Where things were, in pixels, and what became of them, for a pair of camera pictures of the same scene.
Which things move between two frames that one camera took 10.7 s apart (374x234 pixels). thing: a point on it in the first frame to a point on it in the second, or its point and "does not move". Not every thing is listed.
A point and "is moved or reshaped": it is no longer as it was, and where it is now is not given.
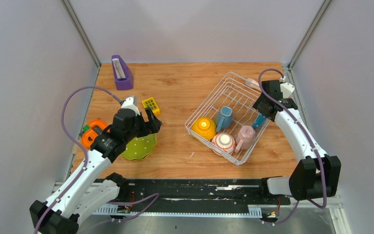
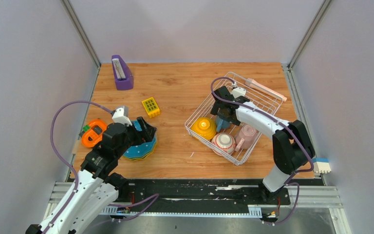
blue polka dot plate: x=257 y=124 is moved or reshaped
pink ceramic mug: x=245 y=138 does not move
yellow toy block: x=150 y=103 does not move
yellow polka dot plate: x=140 y=159 does not move
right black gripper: x=258 y=105 to x=215 y=111
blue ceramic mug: x=224 y=118 does not move
